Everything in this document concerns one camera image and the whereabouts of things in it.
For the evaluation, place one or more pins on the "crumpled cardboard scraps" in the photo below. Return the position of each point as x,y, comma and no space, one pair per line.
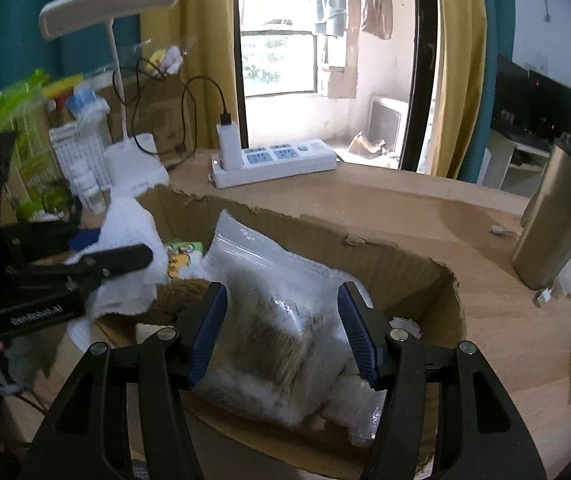
365,145

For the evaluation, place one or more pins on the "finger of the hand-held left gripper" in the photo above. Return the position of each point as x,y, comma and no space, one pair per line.
83,239
115,261

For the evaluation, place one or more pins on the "black computer tower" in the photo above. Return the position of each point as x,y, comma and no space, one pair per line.
555,105

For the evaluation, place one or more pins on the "wide teal curtain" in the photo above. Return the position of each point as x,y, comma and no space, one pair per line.
5,60

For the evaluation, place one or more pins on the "brown carton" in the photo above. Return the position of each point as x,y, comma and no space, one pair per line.
160,110

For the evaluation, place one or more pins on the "white charger plug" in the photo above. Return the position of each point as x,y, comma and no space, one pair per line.
229,145

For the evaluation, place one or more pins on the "narrow teal curtain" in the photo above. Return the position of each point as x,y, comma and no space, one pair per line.
495,35

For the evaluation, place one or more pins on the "steel tumbler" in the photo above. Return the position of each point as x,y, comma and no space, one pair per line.
555,210

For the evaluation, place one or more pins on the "white computer desk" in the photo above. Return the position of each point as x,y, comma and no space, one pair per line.
510,160

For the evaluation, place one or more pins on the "white power strip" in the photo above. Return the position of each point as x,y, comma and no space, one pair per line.
275,160

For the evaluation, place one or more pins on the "green snack package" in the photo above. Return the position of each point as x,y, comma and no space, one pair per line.
25,135

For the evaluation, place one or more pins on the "small white bottle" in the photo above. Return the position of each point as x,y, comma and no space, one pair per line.
93,192

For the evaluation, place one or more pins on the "white balcony appliance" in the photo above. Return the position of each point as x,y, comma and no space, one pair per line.
388,122

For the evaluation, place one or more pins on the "wide yellow curtain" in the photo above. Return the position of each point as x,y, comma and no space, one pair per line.
205,35

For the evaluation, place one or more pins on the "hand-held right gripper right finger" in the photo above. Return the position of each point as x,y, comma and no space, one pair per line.
358,335

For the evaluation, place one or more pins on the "cardboard box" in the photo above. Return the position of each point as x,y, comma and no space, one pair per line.
315,240

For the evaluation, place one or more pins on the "yellow cartoon print packet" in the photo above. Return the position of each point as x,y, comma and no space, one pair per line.
180,257

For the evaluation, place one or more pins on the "colourful snack packets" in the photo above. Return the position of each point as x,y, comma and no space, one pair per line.
75,95

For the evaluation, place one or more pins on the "white towel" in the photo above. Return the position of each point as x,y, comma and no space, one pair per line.
130,230

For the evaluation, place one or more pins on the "black door frame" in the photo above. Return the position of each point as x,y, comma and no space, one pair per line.
423,60

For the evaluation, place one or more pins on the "narrow yellow curtain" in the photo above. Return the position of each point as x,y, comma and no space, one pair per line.
460,85

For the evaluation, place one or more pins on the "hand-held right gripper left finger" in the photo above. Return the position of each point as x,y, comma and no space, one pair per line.
210,330

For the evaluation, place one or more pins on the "black computer monitor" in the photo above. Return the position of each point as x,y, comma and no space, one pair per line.
510,95

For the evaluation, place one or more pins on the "clear zip bag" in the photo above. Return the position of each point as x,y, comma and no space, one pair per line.
265,320

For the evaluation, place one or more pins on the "small paper scrap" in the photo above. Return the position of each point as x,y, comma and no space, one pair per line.
499,230

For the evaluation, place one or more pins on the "clear bag of small toys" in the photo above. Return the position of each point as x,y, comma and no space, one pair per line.
168,57

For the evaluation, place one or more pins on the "brown plush toy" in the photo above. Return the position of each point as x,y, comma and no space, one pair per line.
170,300

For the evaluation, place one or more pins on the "white desk lamp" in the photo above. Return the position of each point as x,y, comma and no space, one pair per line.
130,165

